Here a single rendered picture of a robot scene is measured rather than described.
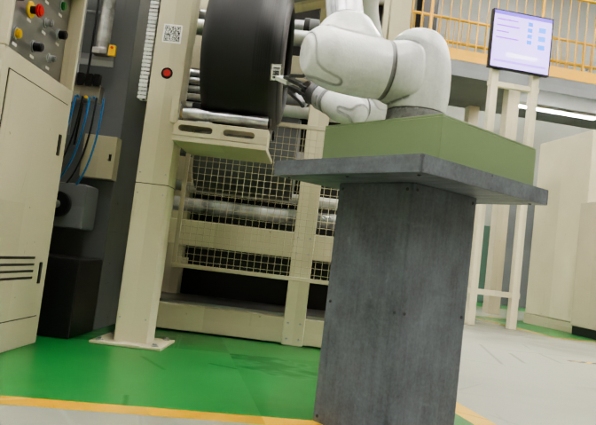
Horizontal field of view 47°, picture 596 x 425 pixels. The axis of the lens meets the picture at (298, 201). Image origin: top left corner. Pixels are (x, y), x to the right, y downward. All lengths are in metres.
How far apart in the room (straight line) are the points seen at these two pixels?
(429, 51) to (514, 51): 4.93
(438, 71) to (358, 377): 0.78
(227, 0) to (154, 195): 0.79
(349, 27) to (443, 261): 0.62
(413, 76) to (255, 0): 1.02
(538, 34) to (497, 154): 5.18
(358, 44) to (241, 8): 0.96
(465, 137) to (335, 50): 0.38
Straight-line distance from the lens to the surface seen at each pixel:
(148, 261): 2.71
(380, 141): 1.66
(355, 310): 1.71
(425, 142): 1.57
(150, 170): 2.73
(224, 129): 2.60
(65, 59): 2.65
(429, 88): 1.77
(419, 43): 1.80
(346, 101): 2.24
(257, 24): 2.57
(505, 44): 6.68
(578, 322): 6.97
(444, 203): 1.71
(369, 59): 1.72
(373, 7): 2.27
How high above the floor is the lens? 0.40
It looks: 5 degrees up
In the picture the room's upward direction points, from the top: 7 degrees clockwise
